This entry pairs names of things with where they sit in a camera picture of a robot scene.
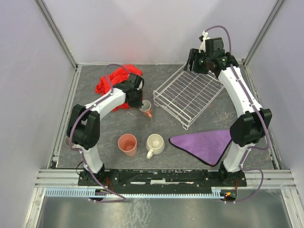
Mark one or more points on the beige cup behind arm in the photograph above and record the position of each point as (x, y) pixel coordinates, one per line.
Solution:
(67, 139)

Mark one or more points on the white wire dish rack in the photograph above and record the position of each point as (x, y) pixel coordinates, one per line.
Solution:
(185, 95)

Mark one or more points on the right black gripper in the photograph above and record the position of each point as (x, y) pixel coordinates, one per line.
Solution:
(193, 61)

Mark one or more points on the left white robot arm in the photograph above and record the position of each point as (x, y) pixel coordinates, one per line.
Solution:
(83, 128)

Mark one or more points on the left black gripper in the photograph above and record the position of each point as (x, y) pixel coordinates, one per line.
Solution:
(136, 100)

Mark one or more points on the purple microfiber cloth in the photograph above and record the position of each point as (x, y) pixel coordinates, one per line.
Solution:
(208, 147)

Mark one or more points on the black mounting base plate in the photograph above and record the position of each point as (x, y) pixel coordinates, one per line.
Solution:
(131, 181)

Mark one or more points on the cream ceramic mug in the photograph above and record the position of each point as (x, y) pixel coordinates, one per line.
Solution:
(155, 145)

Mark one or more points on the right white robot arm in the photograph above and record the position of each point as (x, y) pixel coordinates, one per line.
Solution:
(253, 120)

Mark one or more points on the red crumpled cloth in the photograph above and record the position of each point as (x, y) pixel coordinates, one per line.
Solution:
(117, 76)

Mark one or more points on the pink plastic tumbler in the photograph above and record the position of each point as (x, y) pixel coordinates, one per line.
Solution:
(127, 143)

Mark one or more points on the salmon pink ceramic mug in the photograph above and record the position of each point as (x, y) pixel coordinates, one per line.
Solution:
(146, 108)

